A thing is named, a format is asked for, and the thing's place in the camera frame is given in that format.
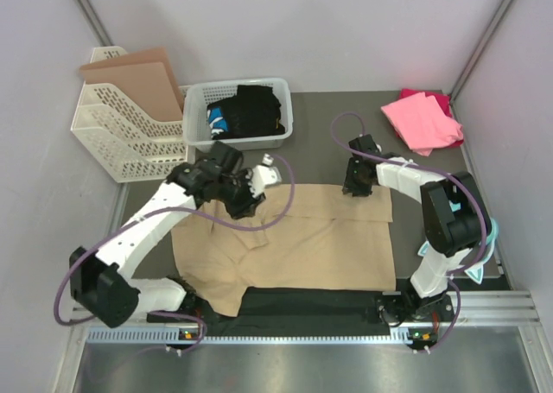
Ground grey slotted cable duct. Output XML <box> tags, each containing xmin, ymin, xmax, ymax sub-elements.
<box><xmin>86</xmin><ymin>326</ymin><xmax>435</xmax><ymax>346</ymax></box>

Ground white plastic laundry basket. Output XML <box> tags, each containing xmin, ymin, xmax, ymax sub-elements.
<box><xmin>181</xmin><ymin>78</ymin><xmax>294</xmax><ymax>152</ymax></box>

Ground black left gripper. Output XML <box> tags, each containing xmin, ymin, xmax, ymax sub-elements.
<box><xmin>216</xmin><ymin>169</ymin><xmax>264</xmax><ymax>219</ymax></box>

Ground pink folded t shirt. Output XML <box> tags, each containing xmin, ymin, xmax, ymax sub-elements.
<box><xmin>381</xmin><ymin>91</ymin><xmax>464</xmax><ymax>156</ymax></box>

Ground teal cat ear headphones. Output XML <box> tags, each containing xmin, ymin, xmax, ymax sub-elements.
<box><xmin>416</xmin><ymin>193</ymin><xmax>501</xmax><ymax>285</ymax></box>

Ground beige t shirt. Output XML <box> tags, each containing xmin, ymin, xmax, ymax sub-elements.
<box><xmin>171</xmin><ymin>184</ymin><xmax>396</xmax><ymax>317</ymax></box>

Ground magenta folded t shirt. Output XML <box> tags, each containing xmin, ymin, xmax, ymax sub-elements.
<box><xmin>399</xmin><ymin>89</ymin><xmax>464</xmax><ymax>149</ymax></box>

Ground white mesh file organizer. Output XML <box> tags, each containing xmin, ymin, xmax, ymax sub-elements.
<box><xmin>71</xmin><ymin>46</ymin><xmax>188</xmax><ymax>183</ymax></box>

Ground blue white t shirt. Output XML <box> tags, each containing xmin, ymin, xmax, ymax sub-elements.
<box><xmin>207</xmin><ymin>107</ymin><xmax>229</xmax><ymax>138</ymax></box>

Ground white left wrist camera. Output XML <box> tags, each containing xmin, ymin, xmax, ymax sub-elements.
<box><xmin>248</xmin><ymin>154</ymin><xmax>282</xmax><ymax>198</ymax></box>

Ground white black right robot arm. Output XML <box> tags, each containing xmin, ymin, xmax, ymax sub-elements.
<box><xmin>342</xmin><ymin>135</ymin><xmax>492</xmax><ymax>321</ymax></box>

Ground brown paper folder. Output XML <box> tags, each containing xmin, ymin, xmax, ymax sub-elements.
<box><xmin>79</xmin><ymin>47</ymin><xmax>184</xmax><ymax>123</ymax></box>

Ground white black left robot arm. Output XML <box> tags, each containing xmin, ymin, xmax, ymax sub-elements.
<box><xmin>69</xmin><ymin>142</ymin><xmax>281</xmax><ymax>328</ymax></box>

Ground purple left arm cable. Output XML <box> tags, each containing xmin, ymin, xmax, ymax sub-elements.
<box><xmin>53</xmin><ymin>152</ymin><xmax>297</xmax><ymax>355</ymax></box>

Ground black t shirt in basket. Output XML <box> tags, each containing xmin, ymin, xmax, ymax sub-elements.
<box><xmin>207</xmin><ymin>85</ymin><xmax>285</xmax><ymax>140</ymax></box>

